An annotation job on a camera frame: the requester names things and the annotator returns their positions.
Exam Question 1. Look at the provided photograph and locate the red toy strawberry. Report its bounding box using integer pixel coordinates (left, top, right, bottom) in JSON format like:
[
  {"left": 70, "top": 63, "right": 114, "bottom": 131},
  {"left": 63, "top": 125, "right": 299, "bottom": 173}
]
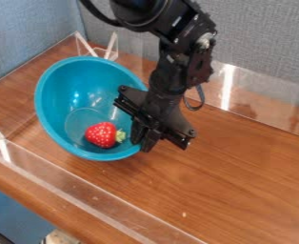
[{"left": 85, "top": 122, "right": 125, "bottom": 149}]

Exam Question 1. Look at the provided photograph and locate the clear acrylic barrier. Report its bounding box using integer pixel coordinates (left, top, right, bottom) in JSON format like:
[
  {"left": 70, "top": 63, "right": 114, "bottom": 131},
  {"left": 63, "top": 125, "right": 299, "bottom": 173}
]
[
  {"left": 121, "top": 51, "right": 299, "bottom": 141},
  {"left": 0, "top": 140, "right": 206, "bottom": 244}
]

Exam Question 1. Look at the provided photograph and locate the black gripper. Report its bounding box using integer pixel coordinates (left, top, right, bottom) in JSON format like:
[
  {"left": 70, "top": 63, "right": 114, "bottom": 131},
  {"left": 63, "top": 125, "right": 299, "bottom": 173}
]
[{"left": 114, "top": 85, "right": 197, "bottom": 153}]

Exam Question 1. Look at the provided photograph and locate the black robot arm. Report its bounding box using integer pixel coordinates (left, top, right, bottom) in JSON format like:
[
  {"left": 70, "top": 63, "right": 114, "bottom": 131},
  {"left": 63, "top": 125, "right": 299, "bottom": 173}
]
[{"left": 79, "top": 0, "right": 217, "bottom": 153}]

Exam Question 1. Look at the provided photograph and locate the blue bowl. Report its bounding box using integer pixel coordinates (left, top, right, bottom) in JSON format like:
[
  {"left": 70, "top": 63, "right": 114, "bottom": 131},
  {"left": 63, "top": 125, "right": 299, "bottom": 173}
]
[{"left": 34, "top": 56, "right": 146, "bottom": 161}]

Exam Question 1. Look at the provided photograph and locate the black cable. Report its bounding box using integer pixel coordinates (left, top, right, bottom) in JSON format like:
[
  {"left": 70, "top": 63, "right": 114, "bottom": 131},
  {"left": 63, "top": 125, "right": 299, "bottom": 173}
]
[{"left": 181, "top": 84, "right": 206, "bottom": 112}]

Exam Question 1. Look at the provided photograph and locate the clear acrylic back barrier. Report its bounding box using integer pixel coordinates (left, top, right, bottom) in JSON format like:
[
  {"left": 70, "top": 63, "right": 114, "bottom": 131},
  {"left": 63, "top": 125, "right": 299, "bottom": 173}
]
[{"left": 121, "top": 51, "right": 299, "bottom": 141}]

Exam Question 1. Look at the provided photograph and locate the clear acrylic front barrier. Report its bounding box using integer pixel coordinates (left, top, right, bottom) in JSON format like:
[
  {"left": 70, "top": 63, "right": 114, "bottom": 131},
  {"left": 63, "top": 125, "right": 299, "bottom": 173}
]
[{"left": 0, "top": 140, "right": 206, "bottom": 244}]

